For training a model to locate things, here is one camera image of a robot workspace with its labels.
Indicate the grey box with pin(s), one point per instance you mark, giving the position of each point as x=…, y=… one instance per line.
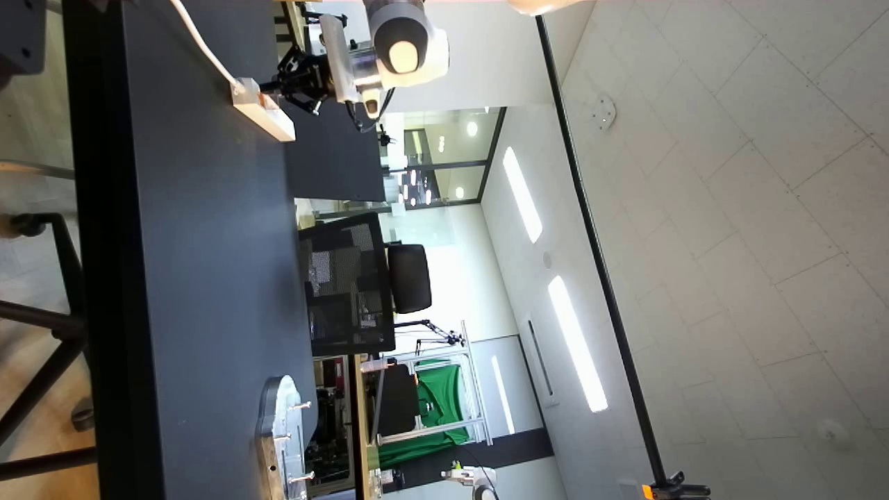
x=21, y=31

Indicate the orange black pole clamp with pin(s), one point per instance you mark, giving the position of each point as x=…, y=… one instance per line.
x=670, y=486

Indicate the plain black divider panel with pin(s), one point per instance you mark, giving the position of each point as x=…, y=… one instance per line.
x=335, y=154

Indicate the wooden background table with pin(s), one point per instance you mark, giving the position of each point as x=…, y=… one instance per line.
x=361, y=433

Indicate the round ceiling smoke detector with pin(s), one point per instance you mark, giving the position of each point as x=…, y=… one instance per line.
x=606, y=111

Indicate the white power strip adaptor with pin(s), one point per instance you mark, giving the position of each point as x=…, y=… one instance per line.
x=265, y=110

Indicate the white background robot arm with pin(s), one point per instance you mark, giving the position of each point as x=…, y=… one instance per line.
x=468, y=478

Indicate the black computer monitor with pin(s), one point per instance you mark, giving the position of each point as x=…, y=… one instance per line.
x=349, y=287

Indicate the long ceiling light strip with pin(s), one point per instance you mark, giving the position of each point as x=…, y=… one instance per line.
x=575, y=342
x=521, y=194

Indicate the dark framed glass window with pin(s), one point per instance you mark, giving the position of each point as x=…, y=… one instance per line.
x=446, y=157

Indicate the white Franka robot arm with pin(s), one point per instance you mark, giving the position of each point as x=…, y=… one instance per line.
x=404, y=36

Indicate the green cloth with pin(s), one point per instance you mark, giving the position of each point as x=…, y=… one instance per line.
x=440, y=417

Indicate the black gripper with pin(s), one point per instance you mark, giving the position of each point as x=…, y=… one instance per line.
x=307, y=79

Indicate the black metal table stand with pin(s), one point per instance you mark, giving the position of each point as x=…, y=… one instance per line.
x=57, y=324

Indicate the white metal frame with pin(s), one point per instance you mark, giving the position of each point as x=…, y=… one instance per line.
x=474, y=389

